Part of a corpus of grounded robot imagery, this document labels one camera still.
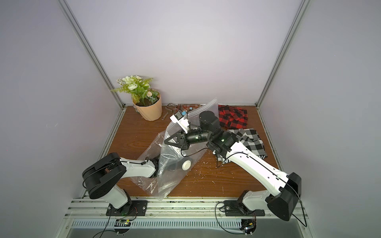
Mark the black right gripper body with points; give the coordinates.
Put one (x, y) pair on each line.
(181, 140)

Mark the multicolour tartan shirt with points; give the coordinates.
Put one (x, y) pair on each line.
(188, 107)

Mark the clear plastic vacuum bag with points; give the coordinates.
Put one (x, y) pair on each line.
(170, 172)

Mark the red black plaid shirt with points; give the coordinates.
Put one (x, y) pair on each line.
(232, 117)

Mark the grey white checked shirt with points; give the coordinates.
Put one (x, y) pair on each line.
(250, 139)

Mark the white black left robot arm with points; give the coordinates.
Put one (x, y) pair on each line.
(100, 179)

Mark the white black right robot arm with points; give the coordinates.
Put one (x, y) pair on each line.
(284, 190)

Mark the white round bag valve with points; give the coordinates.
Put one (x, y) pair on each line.
(186, 165)

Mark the small brown slotted scoop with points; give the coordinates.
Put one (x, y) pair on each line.
(170, 110)

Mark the terracotta flower pot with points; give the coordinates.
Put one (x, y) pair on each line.
(150, 113)

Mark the artificial green white plant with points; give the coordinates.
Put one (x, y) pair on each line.
(139, 88)

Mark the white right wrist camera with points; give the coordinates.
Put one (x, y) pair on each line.
(180, 119)

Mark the aluminium front rail frame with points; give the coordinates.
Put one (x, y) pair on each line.
(170, 213)

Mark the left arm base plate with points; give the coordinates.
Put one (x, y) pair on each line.
(132, 208)

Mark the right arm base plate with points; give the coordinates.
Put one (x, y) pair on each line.
(233, 208)

